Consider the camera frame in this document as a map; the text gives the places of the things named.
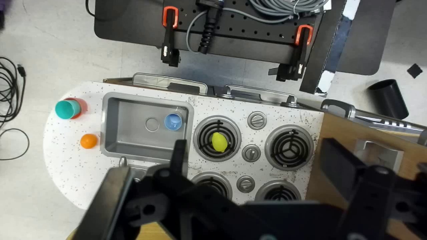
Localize blue plastic cup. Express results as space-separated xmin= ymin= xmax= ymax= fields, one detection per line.
xmin=164 ymin=114 xmax=183 ymax=131

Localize black coil burner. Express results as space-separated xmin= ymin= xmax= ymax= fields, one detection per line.
xmin=255 ymin=181 xmax=301 ymax=202
xmin=192 ymin=173 xmax=232 ymax=199
xmin=193 ymin=117 xmax=241 ymax=163
xmin=264 ymin=125 xmax=313 ymax=171

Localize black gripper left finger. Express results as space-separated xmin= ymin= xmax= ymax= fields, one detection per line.
xmin=169 ymin=141 xmax=187 ymax=185

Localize black floor cables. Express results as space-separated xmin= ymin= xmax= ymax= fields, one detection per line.
xmin=0 ymin=55 xmax=32 ymax=163

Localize silver stove knob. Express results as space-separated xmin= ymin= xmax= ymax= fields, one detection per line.
xmin=241 ymin=145 xmax=261 ymax=163
xmin=236 ymin=177 xmax=255 ymax=194
xmin=247 ymin=111 xmax=267 ymax=131

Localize grey toy sink basin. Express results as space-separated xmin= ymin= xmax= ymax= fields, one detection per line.
xmin=101 ymin=93 xmax=193 ymax=163

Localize red orange plastic cup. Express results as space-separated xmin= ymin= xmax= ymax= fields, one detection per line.
xmin=65 ymin=98 xmax=88 ymax=121

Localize orange black clamp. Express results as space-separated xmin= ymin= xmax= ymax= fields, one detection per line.
xmin=161 ymin=6 xmax=180 ymax=67
xmin=268 ymin=25 xmax=313 ymax=82

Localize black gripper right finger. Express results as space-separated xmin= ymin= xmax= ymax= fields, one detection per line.
xmin=319 ymin=139 xmax=365 ymax=198

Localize teal plastic cup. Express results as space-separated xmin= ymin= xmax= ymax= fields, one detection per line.
xmin=54 ymin=101 xmax=81 ymax=121

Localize orange toy fruit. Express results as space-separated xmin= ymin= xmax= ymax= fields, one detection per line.
xmin=80 ymin=134 xmax=97 ymax=150

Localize white speckled toy kitchen counter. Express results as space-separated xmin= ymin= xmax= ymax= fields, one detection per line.
xmin=44 ymin=83 xmax=323 ymax=210

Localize black perforated breadboard table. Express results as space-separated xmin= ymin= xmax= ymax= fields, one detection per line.
xmin=94 ymin=0 xmax=396 ymax=75

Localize yellow toy lemon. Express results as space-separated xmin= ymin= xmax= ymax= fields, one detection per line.
xmin=211 ymin=133 xmax=228 ymax=153

